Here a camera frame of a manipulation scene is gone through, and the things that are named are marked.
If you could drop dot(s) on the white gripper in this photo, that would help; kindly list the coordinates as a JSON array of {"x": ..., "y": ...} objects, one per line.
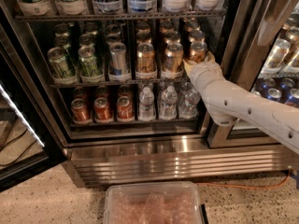
[{"x": 202, "y": 72}]

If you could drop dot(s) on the orange can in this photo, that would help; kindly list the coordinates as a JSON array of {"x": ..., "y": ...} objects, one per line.
[
  {"x": 196, "y": 35},
  {"x": 171, "y": 37},
  {"x": 172, "y": 64},
  {"x": 145, "y": 63},
  {"x": 198, "y": 51}
]

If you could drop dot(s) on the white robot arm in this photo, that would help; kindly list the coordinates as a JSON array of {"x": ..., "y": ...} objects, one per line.
[{"x": 225, "y": 102}]

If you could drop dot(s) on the closed glass fridge door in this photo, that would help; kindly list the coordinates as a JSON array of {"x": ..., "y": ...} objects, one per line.
[{"x": 243, "y": 50}]

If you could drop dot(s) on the front silver can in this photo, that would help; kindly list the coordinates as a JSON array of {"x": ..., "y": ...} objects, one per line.
[{"x": 119, "y": 68}]

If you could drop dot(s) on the front right red can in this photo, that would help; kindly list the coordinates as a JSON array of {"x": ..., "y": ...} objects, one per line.
[{"x": 125, "y": 111}]

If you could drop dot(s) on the red can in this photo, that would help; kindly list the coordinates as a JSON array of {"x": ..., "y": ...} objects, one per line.
[
  {"x": 102, "y": 110},
  {"x": 81, "y": 113},
  {"x": 125, "y": 111}
]

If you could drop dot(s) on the stainless steel display fridge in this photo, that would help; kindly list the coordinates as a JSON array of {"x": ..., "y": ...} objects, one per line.
[{"x": 119, "y": 152}]

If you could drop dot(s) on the front right green can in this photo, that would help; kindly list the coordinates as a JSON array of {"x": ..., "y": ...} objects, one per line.
[{"x": 90, "y": 69}]

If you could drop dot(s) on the green can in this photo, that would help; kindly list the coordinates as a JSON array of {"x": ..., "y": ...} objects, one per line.
[
  {"x": 62, "y": 69},
  {"x": 90, "y": 69}
]

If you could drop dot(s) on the front middle red can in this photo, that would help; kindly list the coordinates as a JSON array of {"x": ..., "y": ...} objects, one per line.
[{"x": 102, "y": 110}]

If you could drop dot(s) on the front left red can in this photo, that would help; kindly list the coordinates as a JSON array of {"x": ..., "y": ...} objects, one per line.
[{"x": 81, "y": 113}]

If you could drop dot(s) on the front left green can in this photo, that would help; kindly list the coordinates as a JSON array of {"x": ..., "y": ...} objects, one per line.
[{"x": 62, "y": 69}]

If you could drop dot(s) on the open black fridge door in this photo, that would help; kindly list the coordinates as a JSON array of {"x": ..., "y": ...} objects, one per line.
[{"x": 27, "y": 145}]

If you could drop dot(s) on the right water bottle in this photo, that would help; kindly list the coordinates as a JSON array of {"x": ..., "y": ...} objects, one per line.
[{"x": 188, "y": 100}]

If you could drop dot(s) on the water bottle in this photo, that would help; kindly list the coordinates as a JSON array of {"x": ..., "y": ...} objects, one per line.
[
  {"x": 168, "y": 103},
  {"x": 146, "y": 105},
  {"x": 188, "y": 100}
]

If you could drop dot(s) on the middle water bottle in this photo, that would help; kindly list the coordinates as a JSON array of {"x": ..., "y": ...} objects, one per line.
[{"x": 168, "y": 103}]

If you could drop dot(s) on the left water bottle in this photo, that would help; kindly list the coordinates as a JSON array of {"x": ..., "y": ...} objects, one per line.
[{"x": 146, "y": 105}]

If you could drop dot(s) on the clear plastic bin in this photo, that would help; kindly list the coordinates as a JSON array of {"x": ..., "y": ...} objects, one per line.
[{"x": 154, "y": 203}]

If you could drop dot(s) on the upper wire shelf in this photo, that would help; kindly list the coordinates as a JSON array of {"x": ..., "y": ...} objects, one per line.
[{"x": 123, "y": 16}]

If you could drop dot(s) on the wire shelf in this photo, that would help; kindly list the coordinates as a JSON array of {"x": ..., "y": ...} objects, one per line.
[
  {"x": 123, "y": 16},
  {"x": 118, "y": 83}
]

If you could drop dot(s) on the middle wire shelf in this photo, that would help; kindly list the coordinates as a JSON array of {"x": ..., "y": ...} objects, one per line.
[{"x": 118, "y": 83}]

